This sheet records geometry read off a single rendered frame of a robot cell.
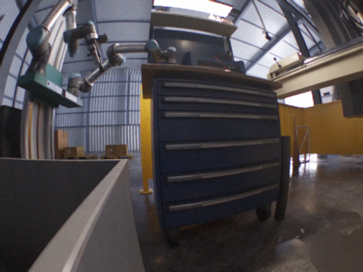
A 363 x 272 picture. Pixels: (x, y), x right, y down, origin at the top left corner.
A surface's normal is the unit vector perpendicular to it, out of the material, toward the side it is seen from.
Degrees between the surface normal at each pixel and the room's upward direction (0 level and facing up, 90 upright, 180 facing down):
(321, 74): 90
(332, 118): 90
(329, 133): 90
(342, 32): 90
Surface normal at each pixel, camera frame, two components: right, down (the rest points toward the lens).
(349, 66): -0.96, 0.03
